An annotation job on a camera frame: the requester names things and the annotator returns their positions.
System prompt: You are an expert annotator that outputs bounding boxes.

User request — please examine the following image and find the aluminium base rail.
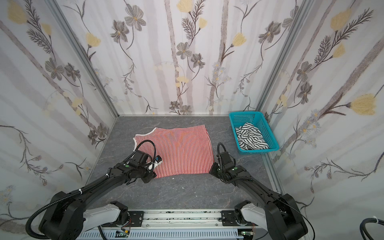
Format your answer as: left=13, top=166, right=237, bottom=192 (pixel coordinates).
left=77, top=208, right=307, bottom=230

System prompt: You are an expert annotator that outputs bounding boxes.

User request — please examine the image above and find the red white striped tank top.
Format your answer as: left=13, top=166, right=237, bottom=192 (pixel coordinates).
left=133, top=125, right=214, bottom=178

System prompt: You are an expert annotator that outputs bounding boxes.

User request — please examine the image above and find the black cable far right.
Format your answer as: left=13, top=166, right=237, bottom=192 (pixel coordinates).
left=359, top=217, right=384, bottom=240

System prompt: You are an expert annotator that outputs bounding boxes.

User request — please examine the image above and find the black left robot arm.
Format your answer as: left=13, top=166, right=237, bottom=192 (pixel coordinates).
left=39, top=150, right=163, bottom=240

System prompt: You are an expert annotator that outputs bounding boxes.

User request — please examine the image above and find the black white striped tank top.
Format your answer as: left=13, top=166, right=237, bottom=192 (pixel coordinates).
left=235, top=123, right=270, bottom=151

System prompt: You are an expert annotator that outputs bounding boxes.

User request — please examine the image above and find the black corrugated left cable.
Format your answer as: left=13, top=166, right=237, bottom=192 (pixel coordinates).
left=25, top=176, right=109, bottom=240

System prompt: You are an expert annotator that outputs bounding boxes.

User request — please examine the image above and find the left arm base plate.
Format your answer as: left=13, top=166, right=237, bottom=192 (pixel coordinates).
left=122, top=211, right=145, bottom=228

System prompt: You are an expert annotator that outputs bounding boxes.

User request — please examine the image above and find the teal plastic basket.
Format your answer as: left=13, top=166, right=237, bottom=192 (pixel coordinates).
left=229, top=111, right=280, bottom=155

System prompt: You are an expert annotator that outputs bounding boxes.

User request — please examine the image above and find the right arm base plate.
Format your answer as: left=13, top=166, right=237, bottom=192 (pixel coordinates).
left=219, top=210, right=253, bottom=227

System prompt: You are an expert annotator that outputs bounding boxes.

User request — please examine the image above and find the white perforated cable duct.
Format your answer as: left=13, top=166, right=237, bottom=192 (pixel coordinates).
left=78, top=229, right=244, bottom=240

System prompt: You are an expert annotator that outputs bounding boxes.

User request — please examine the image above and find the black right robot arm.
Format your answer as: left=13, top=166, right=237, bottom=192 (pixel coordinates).
left=210, top=151, right=308, bottom=240

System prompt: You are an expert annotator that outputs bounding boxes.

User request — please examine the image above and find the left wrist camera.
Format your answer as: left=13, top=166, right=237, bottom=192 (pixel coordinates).
left=151, top=155, right=163, bottom=171

